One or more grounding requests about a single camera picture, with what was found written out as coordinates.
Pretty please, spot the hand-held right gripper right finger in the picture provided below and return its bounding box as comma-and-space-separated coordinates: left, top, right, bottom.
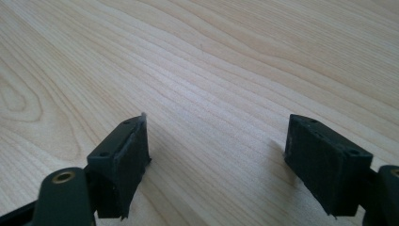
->
283, 113, 375, 218

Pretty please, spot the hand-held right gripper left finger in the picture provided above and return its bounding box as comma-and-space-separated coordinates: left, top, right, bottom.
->
86, 112, 152, 220

